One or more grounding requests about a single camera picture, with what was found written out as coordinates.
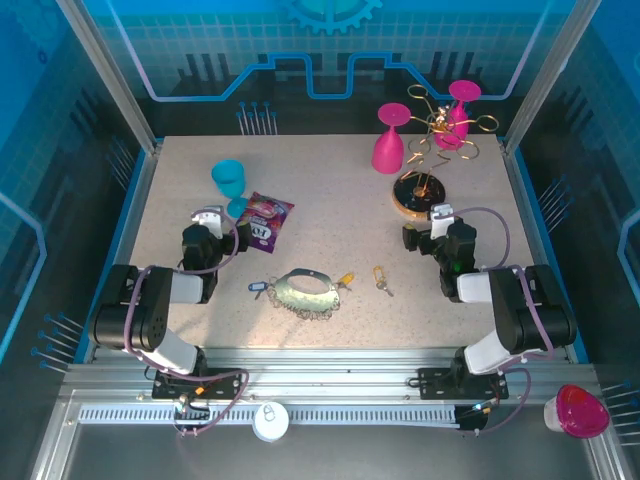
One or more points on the key with blue tag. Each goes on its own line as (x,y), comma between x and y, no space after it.
(260,287)

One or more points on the key with yellow tag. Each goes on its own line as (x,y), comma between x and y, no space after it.
(346,279)
(380,276)

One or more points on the silver crescent keyring plate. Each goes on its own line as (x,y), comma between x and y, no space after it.
(306,292)

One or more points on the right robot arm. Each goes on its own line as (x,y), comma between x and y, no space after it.
(520,310)

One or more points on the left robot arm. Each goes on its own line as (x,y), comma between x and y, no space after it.
(150,310)

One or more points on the purple candy bag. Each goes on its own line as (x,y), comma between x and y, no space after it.
(265,220)

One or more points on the cyan plastic goblet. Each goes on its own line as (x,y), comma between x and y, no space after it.
(229,177)

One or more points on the pink plastic goblet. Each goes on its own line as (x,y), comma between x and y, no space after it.
(387,150)
(456,132)

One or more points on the blue table border strip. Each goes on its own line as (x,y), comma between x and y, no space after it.
(531,200)
(92,325)

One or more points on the white round lid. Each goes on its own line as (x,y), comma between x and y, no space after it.
(271,422)

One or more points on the white cup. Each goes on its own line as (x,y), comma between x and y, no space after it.
(550,415)

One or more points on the pink dome bowl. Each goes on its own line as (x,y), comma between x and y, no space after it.
(582,410)

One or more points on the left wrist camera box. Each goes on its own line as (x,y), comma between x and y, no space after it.
(210,221)

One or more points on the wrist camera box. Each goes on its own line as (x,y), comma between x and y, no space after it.
(441,220)
(210,221)

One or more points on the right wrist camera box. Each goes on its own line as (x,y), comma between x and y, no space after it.
(441,220)

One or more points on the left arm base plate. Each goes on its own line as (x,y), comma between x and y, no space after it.
(220,382)

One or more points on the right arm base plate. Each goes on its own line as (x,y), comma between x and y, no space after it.
(440,382)

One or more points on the aluminium front rail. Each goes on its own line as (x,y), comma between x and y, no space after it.
(325,370)

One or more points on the aluminium frame post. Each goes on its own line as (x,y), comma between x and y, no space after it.
(547,75)
(107,75)

